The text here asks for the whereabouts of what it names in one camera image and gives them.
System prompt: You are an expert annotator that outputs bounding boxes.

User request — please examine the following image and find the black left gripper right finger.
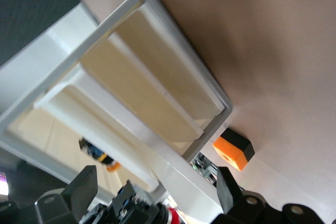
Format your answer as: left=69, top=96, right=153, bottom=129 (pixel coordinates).
left=216, top=166, right=267, bottom=215

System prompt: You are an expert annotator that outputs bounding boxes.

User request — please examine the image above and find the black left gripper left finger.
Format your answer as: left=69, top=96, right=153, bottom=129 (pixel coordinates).
left=35, top=165, right=98, bottom=224

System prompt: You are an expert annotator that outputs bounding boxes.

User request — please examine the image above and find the white drawer cabinet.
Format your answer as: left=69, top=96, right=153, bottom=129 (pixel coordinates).
left=0, top=0, right=235, bottom=224

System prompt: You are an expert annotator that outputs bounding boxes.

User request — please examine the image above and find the brown table mat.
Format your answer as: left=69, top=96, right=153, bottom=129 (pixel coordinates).
left=59, top=0, right=336, bottom=224

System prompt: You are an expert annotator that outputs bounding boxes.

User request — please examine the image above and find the orange button enclosure box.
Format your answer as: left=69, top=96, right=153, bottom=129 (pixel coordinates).
left=212, top=127, right=256, bottom=173

